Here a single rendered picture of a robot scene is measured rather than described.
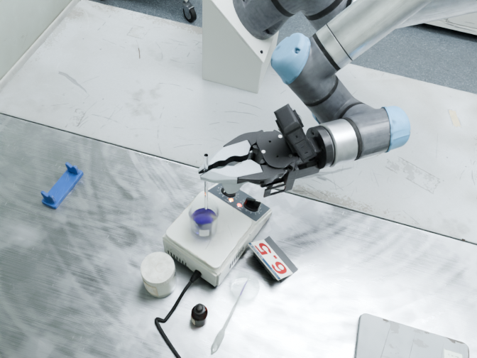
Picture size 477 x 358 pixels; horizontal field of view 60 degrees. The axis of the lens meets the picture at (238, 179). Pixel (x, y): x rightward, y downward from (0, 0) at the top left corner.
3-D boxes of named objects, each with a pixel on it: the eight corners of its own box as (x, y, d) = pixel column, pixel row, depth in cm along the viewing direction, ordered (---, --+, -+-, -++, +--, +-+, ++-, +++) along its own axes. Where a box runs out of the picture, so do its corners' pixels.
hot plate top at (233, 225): (203, 190, 82) (203, 187, 81) (254, 222, 78) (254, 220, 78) (163, 235, 76) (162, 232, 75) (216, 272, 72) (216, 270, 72)
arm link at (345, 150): (363, 143, 65) (338, 106, 69) (337, 150, 64) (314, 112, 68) (349, 170, 71) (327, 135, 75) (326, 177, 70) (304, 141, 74)
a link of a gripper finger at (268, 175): (240, 192, 62) (293, 175, 64) (240, 186, 61) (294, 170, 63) (228, 167, 64) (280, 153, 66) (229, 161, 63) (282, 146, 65)
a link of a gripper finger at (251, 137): (228, 168, 64) (280, 155, 66) (229, 162, 63) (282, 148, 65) (219, 145, 67) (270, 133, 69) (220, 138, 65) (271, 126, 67)
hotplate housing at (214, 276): (221, 185, 92) (223, 163, 85) (272, 216, 89) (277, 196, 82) (155, 261, 81) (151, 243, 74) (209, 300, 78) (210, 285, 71)
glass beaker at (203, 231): (223, 235, 76) (226, 213, 69) (198, 248, 74) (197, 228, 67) (207, 210, 79) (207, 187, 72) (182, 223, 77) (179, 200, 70)
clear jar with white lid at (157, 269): (165, 262, 81) (162, 244, 74) (183, 285, 79) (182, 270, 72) (138, 280, 79) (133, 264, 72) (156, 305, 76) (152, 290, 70)
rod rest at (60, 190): (71, 167, 92) (67, 158, 89) (84, 173, 91) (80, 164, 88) (42, 203, 86) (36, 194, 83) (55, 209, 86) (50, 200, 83)
